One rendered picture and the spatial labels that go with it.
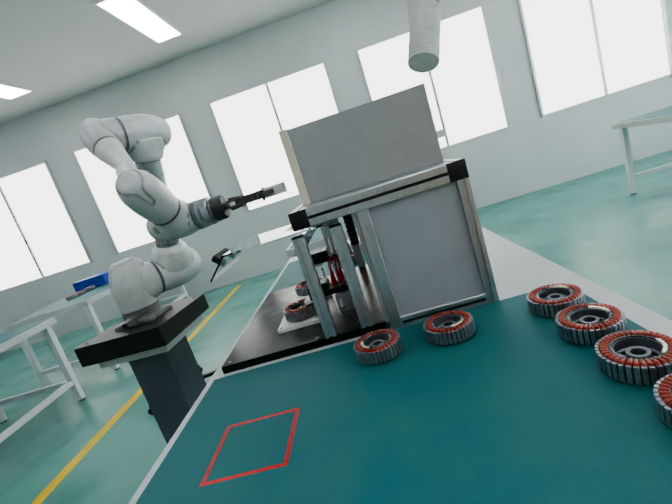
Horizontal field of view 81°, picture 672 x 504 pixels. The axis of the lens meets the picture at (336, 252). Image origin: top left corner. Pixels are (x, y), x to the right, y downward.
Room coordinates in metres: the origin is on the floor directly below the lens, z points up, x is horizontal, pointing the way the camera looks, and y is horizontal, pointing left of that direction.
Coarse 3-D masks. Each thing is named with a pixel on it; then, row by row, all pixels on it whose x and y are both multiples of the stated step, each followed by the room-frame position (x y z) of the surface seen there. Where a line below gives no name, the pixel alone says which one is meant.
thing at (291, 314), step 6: (300, 300) 1.26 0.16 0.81; (288, 306) 1.22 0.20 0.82; (294, 306) 1.22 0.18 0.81; (300, 306) 1.21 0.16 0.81; (306, 306) 1.16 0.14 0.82; (312, 306) 1.16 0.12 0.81; (288, 312) 1.17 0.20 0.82; (294, 312) 1.15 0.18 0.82; (300, 312) 1.14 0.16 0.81; (306, 312) 1.16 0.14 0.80; (312, 312) 1.16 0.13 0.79; (288, 318) 1.17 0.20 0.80; (294, 318) 1.15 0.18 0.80; (300, 318) 1.15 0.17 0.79; (306, 318) 1.15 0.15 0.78
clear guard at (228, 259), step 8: (320, 224) 0.99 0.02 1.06; (272, 232) 1.17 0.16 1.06; (280, 232) 1.10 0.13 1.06; (288, 232) 1.04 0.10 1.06; (296, 232) 0.99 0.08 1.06; (248, 240) 1.17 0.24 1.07; (256, 240) 1.10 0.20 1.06; (264, 240) 1.04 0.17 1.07; (272, 240) 1.00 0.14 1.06; (232, 248) 1.10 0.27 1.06; (240, 248) 1.03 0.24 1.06; (248, 248) 1.00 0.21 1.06; (224, 256) 1.01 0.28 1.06; (232, 256) 1.13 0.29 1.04; (224, 264) 1.07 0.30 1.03; (232, 264) 1.19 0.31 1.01; (216, 272) 1.02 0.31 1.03
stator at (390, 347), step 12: (372, 336) 0.89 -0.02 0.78; (384, 336) 0.88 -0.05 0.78; (396, 336) 0.84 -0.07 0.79; (360, 348) 0.83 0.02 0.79; (372, 348) 0.82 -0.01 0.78; (384, 348) 0.81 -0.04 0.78; (396, 348) 0.81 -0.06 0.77; (360, 360) 0.83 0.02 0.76; (372, 360) 0.80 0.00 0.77; (384, 360) 0.80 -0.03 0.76
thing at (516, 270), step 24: (504, 240) 1.40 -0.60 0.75; (504, 264) 1.16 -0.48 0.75; (528, 264) 1.10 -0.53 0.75; (552, 264) 1.04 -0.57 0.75; (504, 288) 0.99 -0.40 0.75; (528, 288) 0.94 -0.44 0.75; (600, 288) 0.83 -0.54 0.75; (624, 312) 0.70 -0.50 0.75; (648, 312) 0.68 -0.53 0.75; (240, 336) 1.29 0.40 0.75; (360, 336) 0.98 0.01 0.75; (192, 408) 0.89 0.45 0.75; (144, 480) 0.67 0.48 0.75
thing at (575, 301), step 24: (552, 288) 0.83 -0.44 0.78; (576, 288) 0.78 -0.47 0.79; (552, 312) 0.76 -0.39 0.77; (576, 312) 0.70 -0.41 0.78; (600, 312) 0.68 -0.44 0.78; (576, 336) 0.64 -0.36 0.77; (600, 336) 0.62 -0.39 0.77; (624, 336) 0.58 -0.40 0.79; (648, 336) 0.56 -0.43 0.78; (600, 360) 0.55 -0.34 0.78; (624, 360) 0.52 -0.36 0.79; (648, 360) 0.50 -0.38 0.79; (648, 384) 0.50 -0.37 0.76
